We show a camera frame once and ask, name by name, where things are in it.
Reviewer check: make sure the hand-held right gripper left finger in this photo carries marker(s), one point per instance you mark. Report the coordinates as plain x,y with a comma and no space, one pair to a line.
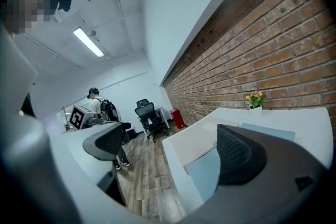
106,143

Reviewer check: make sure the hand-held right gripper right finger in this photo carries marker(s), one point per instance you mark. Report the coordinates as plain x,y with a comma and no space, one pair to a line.
236,157

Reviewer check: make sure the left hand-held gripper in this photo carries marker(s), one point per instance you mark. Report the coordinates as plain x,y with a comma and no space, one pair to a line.
78,116

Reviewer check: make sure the black backpack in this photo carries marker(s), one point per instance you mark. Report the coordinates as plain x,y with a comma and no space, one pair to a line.
107,110

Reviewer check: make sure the black mesh office chair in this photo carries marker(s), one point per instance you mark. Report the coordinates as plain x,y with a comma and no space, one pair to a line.
149,115

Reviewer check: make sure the potted yellow flower plant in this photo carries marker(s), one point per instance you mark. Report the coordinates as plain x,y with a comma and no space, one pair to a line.
254,99

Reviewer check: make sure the red case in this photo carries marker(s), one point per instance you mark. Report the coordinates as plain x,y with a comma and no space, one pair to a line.
178,119

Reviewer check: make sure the ceiling tube light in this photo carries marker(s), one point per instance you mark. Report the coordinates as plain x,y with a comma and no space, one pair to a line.
88,41

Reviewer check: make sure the white table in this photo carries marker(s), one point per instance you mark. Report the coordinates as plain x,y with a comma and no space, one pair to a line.
307,126

